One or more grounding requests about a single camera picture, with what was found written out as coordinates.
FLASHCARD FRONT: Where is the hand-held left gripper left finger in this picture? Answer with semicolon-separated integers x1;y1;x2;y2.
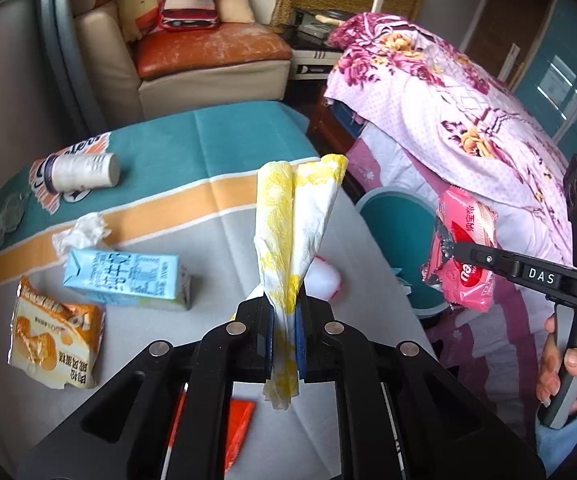
16;297;275;480

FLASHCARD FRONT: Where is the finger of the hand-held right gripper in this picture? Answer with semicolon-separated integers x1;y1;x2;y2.
435;215;577;296

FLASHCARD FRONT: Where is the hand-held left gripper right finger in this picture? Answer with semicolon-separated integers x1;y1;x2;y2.
293;296;547;480

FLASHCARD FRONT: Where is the pink snack wrapper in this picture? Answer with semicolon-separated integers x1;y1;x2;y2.
421;185;499;313

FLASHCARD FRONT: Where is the red orange snack packet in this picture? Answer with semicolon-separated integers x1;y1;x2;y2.
166;392;258;473

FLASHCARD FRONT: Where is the white jelly cup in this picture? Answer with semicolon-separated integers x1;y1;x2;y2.
303;256;343;303

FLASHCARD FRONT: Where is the yellow white tissue packet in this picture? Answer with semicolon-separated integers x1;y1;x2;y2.
252;154;349;411

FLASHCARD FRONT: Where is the teal trash bin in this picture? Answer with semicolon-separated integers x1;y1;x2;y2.
355;186;452;318

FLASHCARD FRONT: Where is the light blue milk carton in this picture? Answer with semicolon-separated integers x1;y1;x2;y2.
62;249;193;312

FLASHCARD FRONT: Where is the orange cake packet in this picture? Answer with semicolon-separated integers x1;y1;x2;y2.
7;276;106;391

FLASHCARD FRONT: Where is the white tissue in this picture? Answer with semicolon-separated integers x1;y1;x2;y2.
51;212;112;263

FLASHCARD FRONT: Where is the white plastic bottle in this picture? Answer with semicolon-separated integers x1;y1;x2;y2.
43;152;122;195

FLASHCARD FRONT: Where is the pink white bedsheet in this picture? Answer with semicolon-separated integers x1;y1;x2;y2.
346;125;569;441

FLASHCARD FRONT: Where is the pink floral quilt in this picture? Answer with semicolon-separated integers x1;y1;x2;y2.
323;12;577;266

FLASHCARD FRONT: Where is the striped teal grey tablecloth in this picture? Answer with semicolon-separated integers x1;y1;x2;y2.
0;101;439;480

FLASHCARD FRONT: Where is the brown wooden door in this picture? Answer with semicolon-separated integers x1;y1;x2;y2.
461;0;554;91

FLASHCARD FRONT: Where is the orange seat cushion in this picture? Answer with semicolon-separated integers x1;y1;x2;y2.
136;22;294;80

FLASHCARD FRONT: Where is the cream leather sofa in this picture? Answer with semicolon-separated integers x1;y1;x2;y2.
71;0;294;121

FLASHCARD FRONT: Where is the white pillow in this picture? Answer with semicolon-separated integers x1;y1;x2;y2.
216;0;256;26

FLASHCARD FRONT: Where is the yellow cartoon pillow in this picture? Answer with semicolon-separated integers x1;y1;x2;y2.
118;0;169;43

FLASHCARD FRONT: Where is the wooden bed frame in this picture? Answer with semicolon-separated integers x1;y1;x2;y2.
309;100;364;157

